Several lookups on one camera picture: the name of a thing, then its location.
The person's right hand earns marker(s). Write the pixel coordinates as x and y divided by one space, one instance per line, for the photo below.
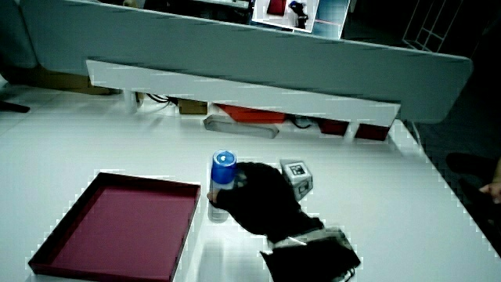
262 199

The person's left hand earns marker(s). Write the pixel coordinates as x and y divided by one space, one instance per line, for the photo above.
494 190

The blue capped glue bottle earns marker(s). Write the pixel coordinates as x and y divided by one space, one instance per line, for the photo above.
223 170

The white desk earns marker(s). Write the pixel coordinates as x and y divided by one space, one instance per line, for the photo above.
383 211

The white desk shelf riser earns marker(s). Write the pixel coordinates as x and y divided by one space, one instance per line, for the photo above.
235 90

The grey desk partition panel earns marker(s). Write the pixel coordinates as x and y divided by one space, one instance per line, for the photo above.
242 51

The clear grey plastic tray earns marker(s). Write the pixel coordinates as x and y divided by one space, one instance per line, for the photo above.
238 127

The orange flat box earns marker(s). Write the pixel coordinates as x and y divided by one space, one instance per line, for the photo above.
254 114

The dark red box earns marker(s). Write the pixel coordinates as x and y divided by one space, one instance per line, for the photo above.
333 127
372 132

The small cardboard box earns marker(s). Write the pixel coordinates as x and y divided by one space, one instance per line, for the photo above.
192 107

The dark red square tray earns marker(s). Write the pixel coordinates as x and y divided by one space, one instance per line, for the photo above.
117 231

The computer monitor screen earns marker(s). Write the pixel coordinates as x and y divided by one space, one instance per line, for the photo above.
297 13

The large brown cardboard box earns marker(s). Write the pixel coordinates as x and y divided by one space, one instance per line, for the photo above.
58 80

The black chair base leg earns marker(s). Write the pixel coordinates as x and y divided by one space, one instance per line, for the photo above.
13 106

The grey chair back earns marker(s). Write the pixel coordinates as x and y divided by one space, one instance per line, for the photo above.
13 35

